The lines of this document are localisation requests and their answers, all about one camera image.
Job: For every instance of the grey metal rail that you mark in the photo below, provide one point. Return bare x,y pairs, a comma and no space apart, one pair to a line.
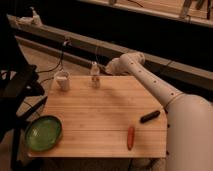
49,40

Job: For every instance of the clear plastic bottle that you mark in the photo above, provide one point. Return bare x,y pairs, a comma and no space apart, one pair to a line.
95,75

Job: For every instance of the white spray bottle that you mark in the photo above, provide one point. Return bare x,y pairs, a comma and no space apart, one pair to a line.
36,18

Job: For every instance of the black marker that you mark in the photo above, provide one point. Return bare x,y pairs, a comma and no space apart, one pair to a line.
149,116

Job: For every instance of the orange carrot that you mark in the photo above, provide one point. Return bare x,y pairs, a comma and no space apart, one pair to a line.
130,137

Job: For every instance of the wooden table board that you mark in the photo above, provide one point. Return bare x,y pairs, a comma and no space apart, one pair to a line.
95,121

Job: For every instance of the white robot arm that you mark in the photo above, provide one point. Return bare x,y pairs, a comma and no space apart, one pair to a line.
190,117

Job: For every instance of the green bowl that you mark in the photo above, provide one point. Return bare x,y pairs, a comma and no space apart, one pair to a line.
43,133

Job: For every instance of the black tripod stand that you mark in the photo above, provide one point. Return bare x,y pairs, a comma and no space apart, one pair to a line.
18,80

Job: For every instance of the white cup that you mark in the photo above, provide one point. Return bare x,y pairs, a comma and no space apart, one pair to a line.
62,79

